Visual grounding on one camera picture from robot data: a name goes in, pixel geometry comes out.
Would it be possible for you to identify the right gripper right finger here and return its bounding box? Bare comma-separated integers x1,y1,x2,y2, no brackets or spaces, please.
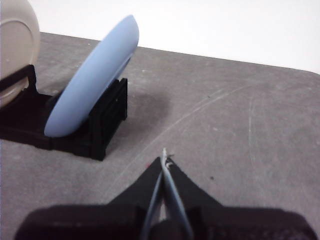
162,147,316,240

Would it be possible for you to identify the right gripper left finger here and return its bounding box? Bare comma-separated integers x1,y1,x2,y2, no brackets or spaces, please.
14,156,163,240

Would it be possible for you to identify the black plate rack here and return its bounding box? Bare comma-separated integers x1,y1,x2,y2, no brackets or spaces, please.
0,64,128,161

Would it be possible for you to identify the blue plate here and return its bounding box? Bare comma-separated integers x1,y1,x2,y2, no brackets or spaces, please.
44,14,140,138

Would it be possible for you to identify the cream white plate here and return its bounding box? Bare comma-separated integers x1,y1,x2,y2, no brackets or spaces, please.
0,0,41,108

